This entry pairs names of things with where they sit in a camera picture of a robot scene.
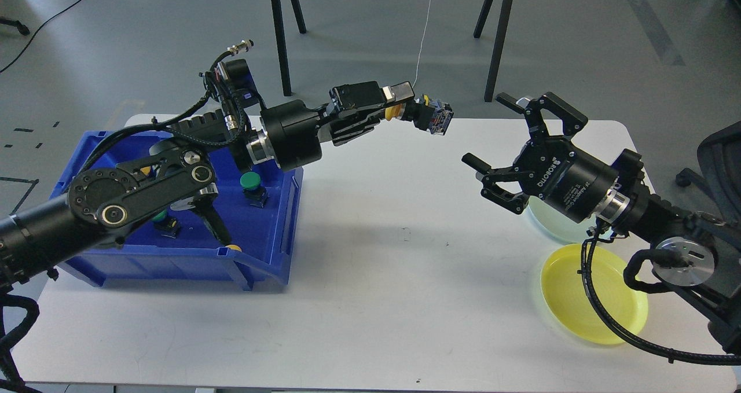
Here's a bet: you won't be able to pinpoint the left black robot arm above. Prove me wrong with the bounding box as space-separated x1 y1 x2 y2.
2 41 415 392

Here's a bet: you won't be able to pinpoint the black tripod legs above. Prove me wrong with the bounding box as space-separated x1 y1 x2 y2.
473 0 513 102
267 0 308 97

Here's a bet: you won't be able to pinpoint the blue plastic bin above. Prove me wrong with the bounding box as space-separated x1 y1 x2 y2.
50 131 303 291

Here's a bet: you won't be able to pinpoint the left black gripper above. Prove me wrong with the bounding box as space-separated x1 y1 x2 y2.
260 81 414 172

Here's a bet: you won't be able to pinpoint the black office chair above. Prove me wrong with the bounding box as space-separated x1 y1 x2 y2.
675 121 740 225

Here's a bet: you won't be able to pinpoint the green button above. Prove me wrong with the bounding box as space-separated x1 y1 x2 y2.
239 171 268 208
151 210 182 239

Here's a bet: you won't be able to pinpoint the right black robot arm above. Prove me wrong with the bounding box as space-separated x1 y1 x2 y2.
461 92 739 366

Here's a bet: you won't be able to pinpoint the right black tripod legs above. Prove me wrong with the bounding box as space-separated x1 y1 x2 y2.
473 0 513 102

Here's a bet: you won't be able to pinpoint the yellow plate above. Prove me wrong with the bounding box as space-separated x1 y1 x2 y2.
540 244 649 346

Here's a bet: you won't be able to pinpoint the white cable with plug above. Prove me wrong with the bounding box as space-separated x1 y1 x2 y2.
412 0 439 96

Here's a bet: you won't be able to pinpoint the yellow push button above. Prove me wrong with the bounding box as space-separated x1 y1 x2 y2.
383 94 454 135

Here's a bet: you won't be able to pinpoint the left black tripod legs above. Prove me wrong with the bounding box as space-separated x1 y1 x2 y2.
267 0 308 97

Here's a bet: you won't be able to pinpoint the pale green plate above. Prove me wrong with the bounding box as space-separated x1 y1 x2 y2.
527 197 596 244

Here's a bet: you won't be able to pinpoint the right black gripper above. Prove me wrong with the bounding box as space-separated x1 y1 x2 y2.
461 92 618 223

